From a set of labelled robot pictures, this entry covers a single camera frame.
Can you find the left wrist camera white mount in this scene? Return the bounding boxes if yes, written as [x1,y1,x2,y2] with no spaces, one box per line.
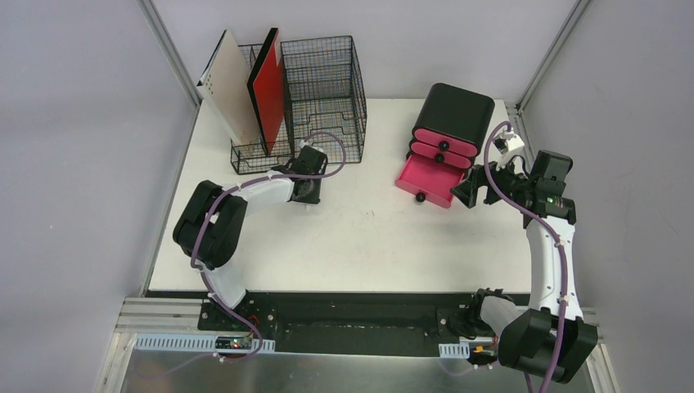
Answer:
[300,141,325,154]

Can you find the black mounting base plate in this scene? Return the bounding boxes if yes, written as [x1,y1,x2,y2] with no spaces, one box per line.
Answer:
[197,291,530,359]

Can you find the black wire mesh desk organizer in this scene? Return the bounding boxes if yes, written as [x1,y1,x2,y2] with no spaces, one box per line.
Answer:
[230,35,367,175]

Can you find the black pink drawer unit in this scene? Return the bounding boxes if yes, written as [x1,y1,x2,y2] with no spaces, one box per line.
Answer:
[394,83,495,209]

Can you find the white A4 folder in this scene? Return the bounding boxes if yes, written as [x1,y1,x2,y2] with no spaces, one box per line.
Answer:
[196,29,259,146]

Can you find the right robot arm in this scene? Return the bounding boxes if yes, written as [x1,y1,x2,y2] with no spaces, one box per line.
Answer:
[452,151,598,389]

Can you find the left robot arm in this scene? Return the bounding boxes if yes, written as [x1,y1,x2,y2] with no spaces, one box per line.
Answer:
[173,146,328,332]

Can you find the red A4 folder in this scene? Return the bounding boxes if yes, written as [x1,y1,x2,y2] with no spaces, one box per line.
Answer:
[247,27,285,156]

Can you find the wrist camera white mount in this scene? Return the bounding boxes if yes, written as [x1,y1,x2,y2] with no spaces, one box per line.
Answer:
[300,141,325,154]
[493,131,525,167]

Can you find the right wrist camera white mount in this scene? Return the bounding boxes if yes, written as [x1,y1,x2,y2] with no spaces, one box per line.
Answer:
[493,131,525,167]

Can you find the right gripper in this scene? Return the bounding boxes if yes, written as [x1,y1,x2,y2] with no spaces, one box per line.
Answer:
[450,151,535,209]

